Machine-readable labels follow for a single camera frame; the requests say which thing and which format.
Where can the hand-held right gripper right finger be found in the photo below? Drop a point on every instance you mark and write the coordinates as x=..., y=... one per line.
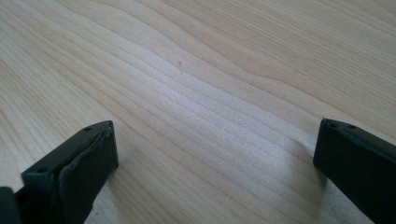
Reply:
x=358, y=165

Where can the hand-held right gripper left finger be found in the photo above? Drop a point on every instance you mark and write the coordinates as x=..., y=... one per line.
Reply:
x=77, y=168

